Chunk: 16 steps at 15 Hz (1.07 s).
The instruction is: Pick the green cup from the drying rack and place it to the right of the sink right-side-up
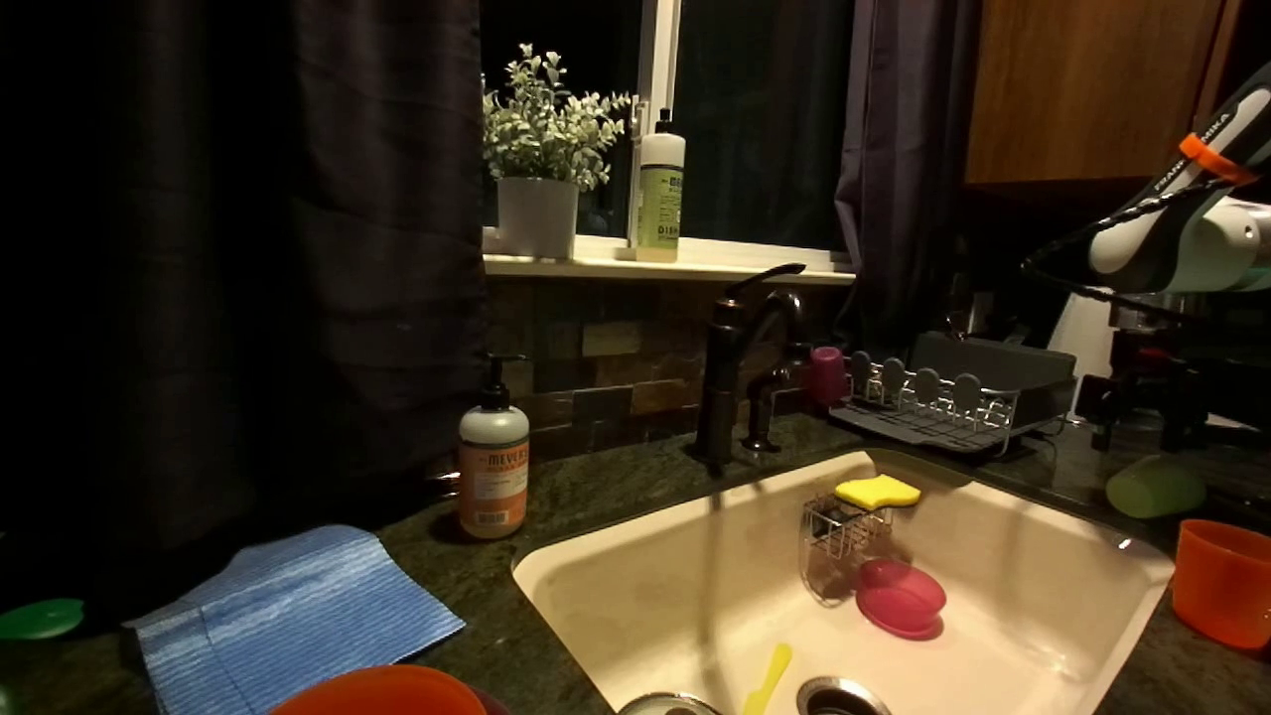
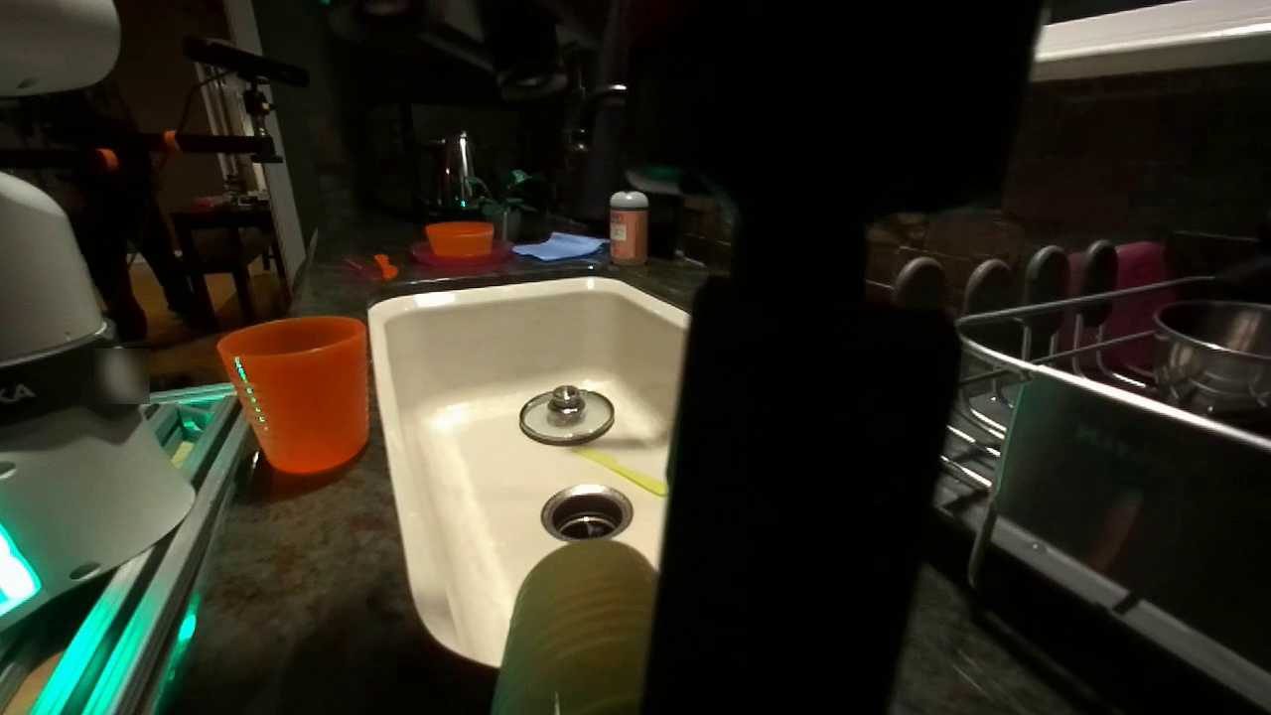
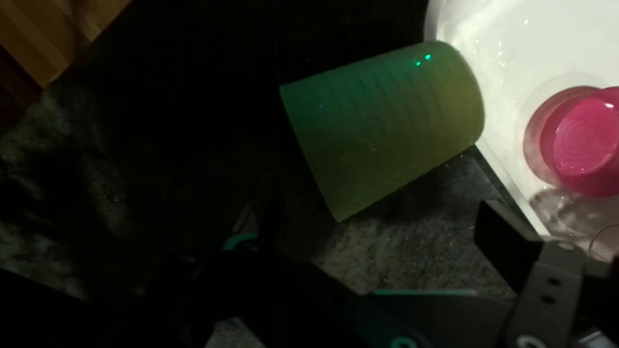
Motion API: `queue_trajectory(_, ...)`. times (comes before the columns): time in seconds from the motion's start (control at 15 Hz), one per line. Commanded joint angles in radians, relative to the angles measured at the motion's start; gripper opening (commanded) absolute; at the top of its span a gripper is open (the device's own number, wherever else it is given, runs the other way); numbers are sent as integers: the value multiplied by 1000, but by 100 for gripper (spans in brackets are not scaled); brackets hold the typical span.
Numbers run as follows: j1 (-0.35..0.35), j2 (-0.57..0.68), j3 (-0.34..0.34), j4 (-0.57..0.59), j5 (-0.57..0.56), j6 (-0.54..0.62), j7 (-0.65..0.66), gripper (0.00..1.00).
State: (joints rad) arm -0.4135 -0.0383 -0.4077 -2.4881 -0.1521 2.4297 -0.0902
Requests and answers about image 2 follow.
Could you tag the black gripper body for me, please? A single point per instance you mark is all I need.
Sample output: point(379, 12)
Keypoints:
point(809, 531)

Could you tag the green plastic cup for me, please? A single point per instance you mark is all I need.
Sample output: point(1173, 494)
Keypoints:
point(581, 636)

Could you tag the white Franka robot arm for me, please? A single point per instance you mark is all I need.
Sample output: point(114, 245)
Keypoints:
point(44, 280)

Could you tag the metal sink drain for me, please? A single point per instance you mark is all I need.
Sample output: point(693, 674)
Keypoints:
point(584, 515)

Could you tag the grey dish drying rack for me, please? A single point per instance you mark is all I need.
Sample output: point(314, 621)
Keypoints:
point(1124, 451)

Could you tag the white kitchen sink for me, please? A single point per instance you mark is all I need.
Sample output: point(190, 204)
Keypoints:
point(461, 558)

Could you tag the pink plastic cup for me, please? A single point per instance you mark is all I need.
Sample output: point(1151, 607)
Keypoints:
point(1143, 298)

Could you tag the orange plastic cup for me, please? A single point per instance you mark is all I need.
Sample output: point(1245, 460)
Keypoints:
point(298, 390)

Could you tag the yellow plastic utensil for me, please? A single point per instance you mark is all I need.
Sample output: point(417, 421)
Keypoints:
point(623, 472)

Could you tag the blue dish cloth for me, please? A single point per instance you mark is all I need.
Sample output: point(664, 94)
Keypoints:
point(558, 249)

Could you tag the orange plastic bowl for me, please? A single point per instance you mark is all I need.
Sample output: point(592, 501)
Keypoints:
point(457, 241)

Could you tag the white window sill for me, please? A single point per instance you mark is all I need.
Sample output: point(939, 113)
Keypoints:
point(1155, 37)

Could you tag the dark wooden stool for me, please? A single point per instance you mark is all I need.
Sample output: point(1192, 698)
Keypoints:
point(225, 241)

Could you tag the aluminium mounting frame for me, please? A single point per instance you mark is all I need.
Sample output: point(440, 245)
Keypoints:
point(145, 570)

